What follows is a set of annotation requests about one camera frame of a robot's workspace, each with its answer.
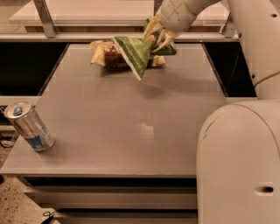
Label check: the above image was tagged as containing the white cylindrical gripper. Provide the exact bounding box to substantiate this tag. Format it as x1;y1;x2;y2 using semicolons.
143;0;197;53

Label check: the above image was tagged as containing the green jalapeno chip bag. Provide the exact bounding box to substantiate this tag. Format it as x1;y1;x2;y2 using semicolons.
114;19;177;81

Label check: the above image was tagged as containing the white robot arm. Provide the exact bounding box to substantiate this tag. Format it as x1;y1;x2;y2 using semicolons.
196;0;280;224

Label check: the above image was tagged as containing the brown chip bag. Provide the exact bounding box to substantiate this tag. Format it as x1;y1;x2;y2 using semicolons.
90;40;165;71

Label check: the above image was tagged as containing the grey table with drawers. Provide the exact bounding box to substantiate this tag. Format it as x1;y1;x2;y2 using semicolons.
2;44;226;224

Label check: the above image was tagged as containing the silver blue energy drink can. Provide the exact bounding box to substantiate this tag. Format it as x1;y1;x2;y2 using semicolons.
4;100;54;152

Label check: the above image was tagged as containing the metal frame railing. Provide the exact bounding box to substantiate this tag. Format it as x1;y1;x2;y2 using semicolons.
0;0;239;43

